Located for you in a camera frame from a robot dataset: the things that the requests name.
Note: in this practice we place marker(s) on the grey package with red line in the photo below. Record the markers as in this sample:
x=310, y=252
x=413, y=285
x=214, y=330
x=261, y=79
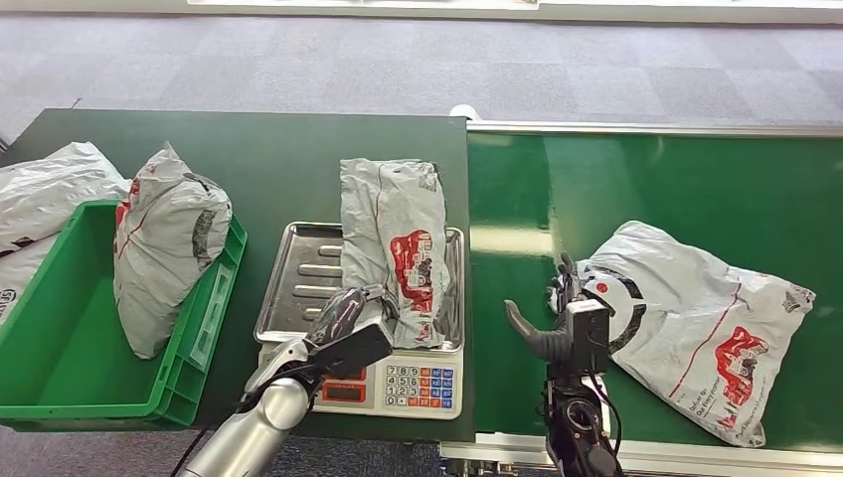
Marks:
x=165, y=263

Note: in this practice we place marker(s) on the small white round object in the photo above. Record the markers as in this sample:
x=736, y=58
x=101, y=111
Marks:
x=464, y=112

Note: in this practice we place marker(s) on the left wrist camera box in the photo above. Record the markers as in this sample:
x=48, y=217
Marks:
x=355, y=352

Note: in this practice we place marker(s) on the green conveyor belt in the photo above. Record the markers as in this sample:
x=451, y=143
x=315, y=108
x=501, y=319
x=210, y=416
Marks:
x=658, y=178

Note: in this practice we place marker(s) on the green plastic basket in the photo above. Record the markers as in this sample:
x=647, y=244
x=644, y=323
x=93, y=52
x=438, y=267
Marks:
x=72, y=368

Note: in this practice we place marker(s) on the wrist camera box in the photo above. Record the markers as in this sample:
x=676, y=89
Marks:
x=588, y=336
x=355, y=352

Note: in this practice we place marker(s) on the white package black circle logo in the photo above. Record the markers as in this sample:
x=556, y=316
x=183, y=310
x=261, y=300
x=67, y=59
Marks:
x=685, y=296

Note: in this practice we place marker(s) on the white crumpled courier bag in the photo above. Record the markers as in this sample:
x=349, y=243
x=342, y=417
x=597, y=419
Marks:
x=52, y=191

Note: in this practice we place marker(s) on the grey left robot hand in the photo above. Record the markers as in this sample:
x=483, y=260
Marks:
x=342, y=313

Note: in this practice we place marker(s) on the electronic scale with steel tray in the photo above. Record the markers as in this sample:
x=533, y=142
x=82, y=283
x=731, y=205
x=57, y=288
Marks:
x=421, y=395

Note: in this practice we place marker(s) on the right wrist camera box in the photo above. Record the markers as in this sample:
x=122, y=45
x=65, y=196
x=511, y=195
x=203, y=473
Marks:
x=588, y=336

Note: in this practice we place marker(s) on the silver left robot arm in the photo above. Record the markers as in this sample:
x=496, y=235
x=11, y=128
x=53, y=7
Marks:
x=263, y=421

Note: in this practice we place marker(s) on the grey package red building print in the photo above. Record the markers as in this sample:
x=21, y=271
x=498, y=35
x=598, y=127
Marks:
x=395, y=217

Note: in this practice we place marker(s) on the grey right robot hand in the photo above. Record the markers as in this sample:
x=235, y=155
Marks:
x=546, y=345

